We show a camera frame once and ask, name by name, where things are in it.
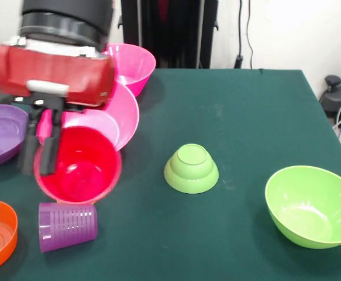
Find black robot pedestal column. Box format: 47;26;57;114
113;0;219;70

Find small lime green bowl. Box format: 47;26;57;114
163;143;220;194

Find magenta plastic bowl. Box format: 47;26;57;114
35;81;140;152
102;43;157;97

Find purple plastic bowl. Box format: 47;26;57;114
0;104;30;169

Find large lime green bowl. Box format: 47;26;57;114
264;165;341;250

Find pink red plastic cup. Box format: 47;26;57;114
33;125;123;205

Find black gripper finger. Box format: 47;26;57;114
40;106;64;176
18;104;44;176

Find purple plastic cup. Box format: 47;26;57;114
38;201;98;253

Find thin black hanging cable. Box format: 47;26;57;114
246;0;254;70

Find thick black hanging cable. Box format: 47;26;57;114
234;0;244;70

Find grey pedestal foot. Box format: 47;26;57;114
319;75;341;131

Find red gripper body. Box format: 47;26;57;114
0;43;117;108

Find dark green tablecloth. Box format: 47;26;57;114
0;66;341;281

